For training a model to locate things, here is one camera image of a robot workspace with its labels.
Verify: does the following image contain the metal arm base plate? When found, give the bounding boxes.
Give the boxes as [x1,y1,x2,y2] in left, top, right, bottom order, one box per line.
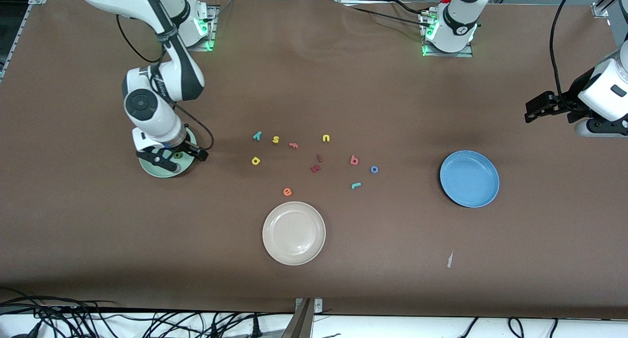
[186,4,217,52]
[422,9,474,58]

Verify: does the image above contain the aluminium frame rail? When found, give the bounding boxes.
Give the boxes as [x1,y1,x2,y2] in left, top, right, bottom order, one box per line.
[0,0,50,81]
[591,0,628,19]

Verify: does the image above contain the black cable on table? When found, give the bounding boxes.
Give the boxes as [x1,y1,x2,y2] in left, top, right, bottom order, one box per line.
[343,0,432,28]

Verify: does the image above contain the grey metal beam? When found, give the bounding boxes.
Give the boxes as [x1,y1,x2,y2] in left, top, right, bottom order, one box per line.
[282,299,314,338]

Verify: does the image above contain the brown table cover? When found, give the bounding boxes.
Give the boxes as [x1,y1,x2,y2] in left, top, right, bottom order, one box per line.
[0,0,628,320]

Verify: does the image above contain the silver metal clamp bracket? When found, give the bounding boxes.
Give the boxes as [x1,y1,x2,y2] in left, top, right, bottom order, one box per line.
[294,298,323,315]

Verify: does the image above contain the blue round plate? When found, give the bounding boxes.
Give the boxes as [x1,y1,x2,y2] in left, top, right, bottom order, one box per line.
[440,150,500,208]

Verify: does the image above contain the white round plate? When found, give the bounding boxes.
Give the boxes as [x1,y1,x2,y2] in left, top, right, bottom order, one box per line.
[262,201,326,266]

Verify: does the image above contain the green round plate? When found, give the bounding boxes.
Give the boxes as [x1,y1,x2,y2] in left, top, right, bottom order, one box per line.
[138,127,198,178]

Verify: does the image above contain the tangled black cables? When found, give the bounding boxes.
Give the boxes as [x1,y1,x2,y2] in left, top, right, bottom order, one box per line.
[0,288,275,338]

